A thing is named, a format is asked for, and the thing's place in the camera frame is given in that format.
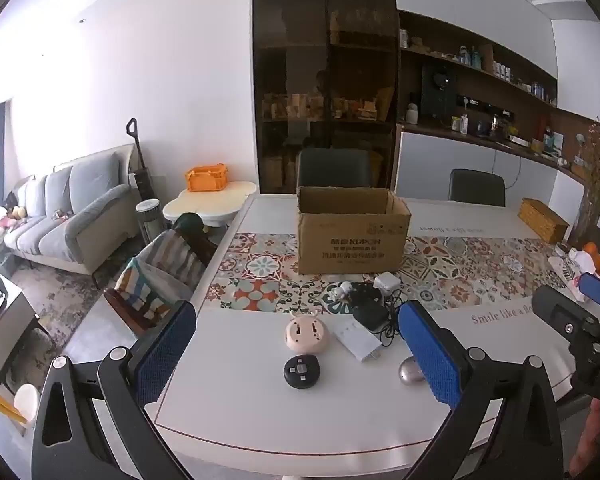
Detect black upright vacuum cleaner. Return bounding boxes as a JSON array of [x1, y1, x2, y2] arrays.
[[126, 118, 154, 201]]

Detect stuffed toys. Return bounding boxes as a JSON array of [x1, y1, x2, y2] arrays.
[[0, 192, 29, 233]]

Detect white charger cube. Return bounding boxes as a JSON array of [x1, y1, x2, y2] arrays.
[[373, 272, 403, 293]]

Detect pink round toy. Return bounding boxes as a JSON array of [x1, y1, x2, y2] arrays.
[[285, 310, 330, 352]]

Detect black wall appliance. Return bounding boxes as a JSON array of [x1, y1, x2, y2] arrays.
[[421, 64, 457, 120]]

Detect white printed package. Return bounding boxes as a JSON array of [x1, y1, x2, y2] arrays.
[[549, 247, 597, 302]]

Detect black cable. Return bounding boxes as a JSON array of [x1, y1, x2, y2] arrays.
[[377, 295, 403, 348]]

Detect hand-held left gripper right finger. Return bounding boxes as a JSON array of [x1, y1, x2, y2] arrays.
[[397, 301, 565, 480]]

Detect patterned grey rug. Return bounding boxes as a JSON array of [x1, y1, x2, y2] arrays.
[[0, 255, 146, 396]]

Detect person's right forearm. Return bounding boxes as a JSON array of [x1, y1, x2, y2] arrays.
[[577, 400, 600, 480]]

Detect white counter cabinet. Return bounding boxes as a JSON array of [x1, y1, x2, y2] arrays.
[[395, 122, 586, 223]]

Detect black power adapter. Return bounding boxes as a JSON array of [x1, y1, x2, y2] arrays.
[[349, 282, 397, 332]]

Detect wooden wall shelf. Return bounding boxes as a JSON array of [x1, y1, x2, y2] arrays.
[[399, 10, 559, 107]]

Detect dark glass cabinet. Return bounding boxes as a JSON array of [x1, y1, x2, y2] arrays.
[[252, 0, 401, 196]]

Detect brown cardboard box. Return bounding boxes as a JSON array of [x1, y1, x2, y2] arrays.
[[296, 186, 412, 275]]

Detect silver oval mouse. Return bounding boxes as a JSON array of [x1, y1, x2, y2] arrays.
[[398, 357, 428, 387]]

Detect dark dining chair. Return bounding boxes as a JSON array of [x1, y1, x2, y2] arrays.
[[449, 169, 507, 207], [296, 148, 374, 196]]

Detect black round device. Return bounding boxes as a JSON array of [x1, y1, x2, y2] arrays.
[[283, 354, 320, 389]]

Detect white cylindrical fan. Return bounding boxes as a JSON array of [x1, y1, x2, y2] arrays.
[[136, 199, 162, 243]]

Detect orange plastic crate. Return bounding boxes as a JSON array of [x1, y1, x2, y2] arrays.
[[184, 163, 229, 193]]

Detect dark green cushion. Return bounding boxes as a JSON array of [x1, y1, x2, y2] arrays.
[[174, 212, 207, 236]]

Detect patterned white tablecloth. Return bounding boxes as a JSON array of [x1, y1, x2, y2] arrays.
[[155, 195, 600, 480]]

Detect small dark side table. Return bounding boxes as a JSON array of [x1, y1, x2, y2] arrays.
[[0, 266, 40, 382]]

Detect cream side table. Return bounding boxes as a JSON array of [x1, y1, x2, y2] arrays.
[[162, 181, 257, 231]]

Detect grey sofa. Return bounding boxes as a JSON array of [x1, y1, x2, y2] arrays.
[[2, 145, 136, 276]]

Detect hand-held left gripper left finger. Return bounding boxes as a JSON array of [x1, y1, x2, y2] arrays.
[[31, 300, 198, 480]]

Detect wooden chair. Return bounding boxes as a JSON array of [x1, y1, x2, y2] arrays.
[[104, 227, 220, 337]]

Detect white flat box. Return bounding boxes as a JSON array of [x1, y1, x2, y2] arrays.
[[333, 319, 382, 362]]

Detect white robot figurine keychain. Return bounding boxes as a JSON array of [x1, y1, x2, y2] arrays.
[[328, 281, 355, 305]]

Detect striped seat cushion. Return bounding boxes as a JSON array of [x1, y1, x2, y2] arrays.
[[115, 232, 201, 323]]

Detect wicker tissue box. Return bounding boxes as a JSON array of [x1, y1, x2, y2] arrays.
[[518, 198, 571, 244]]

